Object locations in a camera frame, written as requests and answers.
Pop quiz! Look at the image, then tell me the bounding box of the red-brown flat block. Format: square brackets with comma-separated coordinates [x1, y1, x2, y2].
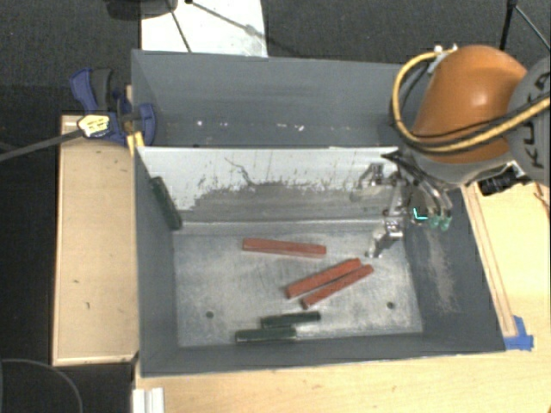
[284, 257, 363, 300]
[299, 263, 375, 311]
[241, 237, 328, 259]

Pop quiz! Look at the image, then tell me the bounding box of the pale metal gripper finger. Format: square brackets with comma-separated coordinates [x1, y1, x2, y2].
[364, 218, 405, 260]
[356, 163, 390, 190]

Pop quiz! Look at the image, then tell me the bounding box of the black cylinder on white bracket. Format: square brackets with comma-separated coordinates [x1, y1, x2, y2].
[478, 164, 531, 196]

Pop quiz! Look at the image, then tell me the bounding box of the dark green flat block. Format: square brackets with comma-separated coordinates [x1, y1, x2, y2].
[234, 325, 300, 345]
[148, 176, 183, 232]
[259, 311, 323, 330]

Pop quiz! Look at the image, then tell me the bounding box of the pale wood flat board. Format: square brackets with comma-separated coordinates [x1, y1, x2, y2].
[51, 114, 141, 367]

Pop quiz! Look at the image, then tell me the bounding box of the grey metal bin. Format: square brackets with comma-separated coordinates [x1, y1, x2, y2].
[128, 48, 507, 378]

